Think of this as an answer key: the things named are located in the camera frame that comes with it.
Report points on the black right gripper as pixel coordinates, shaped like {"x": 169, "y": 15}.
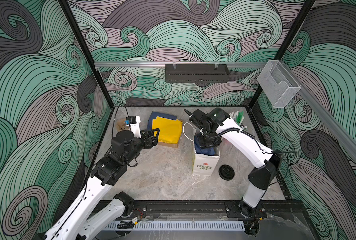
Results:
{"x": 203, "y": 144}

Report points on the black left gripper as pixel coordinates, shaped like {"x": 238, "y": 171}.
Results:
{"x": 153, "y": 141}

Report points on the white paper takeout bag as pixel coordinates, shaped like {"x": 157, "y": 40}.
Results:
{"x": 202, "y": 165}

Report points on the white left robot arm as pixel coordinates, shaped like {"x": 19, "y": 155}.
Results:
{"x": 77, "y": 223}

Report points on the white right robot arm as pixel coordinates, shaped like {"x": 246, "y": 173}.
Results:
{"x": 266, "y": 162}

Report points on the navy blue napkin stack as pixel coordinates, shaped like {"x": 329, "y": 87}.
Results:
{"x": 154, "y": 115}

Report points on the brown cardboard napkin box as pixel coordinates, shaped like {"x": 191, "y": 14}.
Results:
{"x": 175, "y": 146}

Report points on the white wrapped straw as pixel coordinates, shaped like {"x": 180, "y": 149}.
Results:
{"x": 234, "y": 115}

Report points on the brown pulp cup carrier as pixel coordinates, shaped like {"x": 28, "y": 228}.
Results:
{"x": 121, "y": 125}

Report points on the green wrapped straw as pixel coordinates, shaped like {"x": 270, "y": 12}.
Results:
{"x": 239, "y": 117}

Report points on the stack of black lids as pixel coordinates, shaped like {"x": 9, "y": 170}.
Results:
{"x": 226, "y": 172}

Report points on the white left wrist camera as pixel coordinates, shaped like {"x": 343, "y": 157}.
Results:
{"x": 133, "y": 122}

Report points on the black wall shelf tray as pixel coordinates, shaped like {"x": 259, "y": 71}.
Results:
{"x": 196, "y": 73}

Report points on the clear acrylic wall holder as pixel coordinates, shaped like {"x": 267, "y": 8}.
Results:
{"x": 278, "y": 83}

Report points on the white slotted cable duct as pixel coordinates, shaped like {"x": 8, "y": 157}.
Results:
{"x": 181, "y": 226}

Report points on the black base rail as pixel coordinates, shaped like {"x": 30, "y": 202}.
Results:
{"x": 151, "y": 209}

